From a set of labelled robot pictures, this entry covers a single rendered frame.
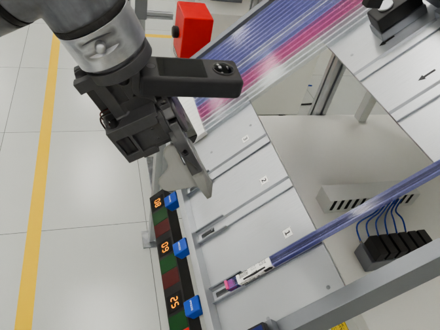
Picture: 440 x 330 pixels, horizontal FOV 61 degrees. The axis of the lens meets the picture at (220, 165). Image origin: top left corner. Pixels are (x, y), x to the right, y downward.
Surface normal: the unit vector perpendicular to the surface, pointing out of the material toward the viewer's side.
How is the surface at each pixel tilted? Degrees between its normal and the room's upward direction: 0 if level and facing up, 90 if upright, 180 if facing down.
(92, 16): 83
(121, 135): 90
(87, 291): 0
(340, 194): 0
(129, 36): 71
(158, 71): 2
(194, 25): 90
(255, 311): 45
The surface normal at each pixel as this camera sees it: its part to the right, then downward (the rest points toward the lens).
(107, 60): 0.22, 0.71
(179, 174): 0.10, 0.40
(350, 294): -0.55, -0.48
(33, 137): 0.17, -0.72
